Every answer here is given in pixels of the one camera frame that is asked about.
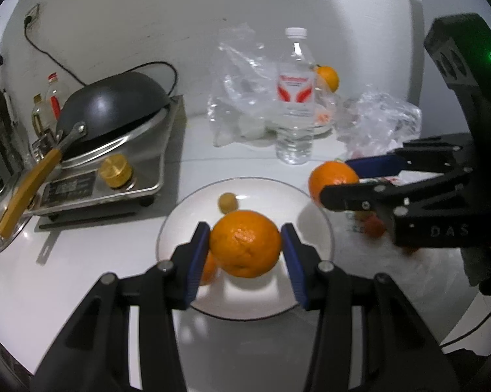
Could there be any brass stove knob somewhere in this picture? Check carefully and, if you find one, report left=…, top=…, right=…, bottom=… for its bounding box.
left=98, top=155, right=133, bottom=189

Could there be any wall socket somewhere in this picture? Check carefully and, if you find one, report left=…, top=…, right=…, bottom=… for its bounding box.
left=23, top=3, right=41, bottom=30

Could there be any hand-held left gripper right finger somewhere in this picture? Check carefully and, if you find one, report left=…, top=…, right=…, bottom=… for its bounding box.
left=281, top=224, right=462, bottom=392

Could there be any red capped glass bottle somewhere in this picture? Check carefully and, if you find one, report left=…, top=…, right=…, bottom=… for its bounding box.
left=45, top=72, right=72, bottom=122

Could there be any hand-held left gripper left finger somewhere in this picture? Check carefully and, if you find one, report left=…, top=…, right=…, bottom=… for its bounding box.
left=33, top=221, right=210, bottom=392

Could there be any white round plate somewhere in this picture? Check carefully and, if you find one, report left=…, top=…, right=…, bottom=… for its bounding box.
left=155, top=177, right=335, bottom=321

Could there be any large orange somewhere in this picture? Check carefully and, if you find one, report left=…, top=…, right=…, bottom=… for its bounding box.
left=210, top=210, right=282, bottom=279

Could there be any yellow capped glass bottle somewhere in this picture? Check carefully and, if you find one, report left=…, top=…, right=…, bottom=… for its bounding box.
left=31, top=94, right=48, bottom=136

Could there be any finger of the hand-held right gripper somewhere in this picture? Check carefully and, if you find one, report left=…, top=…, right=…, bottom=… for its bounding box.
left=345, top=133, right=475, bottom=180
left=319, top=167, right=475, bottom=248

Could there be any small red fruit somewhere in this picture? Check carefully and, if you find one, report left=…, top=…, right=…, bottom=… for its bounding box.
left=364, top=216, right=387, bottom=239

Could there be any black power cable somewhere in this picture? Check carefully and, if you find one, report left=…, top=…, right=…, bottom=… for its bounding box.
left=24, top=15, right=178, bottom=96

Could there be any crumpled clear plastic bag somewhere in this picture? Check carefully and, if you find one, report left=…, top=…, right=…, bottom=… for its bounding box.
left=334, top=90, right=423, bottom=161

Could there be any small orange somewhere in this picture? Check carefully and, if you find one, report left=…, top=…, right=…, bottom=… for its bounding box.
left=198, top=251, right=219, bottom=286

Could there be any stainless steel gas stove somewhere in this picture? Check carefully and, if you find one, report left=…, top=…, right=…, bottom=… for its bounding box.
left=25, top=94, right=186, bottom=230

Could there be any clear plastic water bottle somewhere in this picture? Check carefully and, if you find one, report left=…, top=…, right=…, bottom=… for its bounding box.
left=275, top=27, right=317, bottom=166

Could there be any black wok with wooden handle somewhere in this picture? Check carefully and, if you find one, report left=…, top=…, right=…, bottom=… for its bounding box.
left=0, top=71, right=173, bottom=238

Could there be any small tan longan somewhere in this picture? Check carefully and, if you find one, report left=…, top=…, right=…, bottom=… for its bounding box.
left=218, top=193, right=239, bottom=214

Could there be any thin black cable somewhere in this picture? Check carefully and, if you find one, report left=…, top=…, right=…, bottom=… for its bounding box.
left=440, top=305, right=491, bottom=354

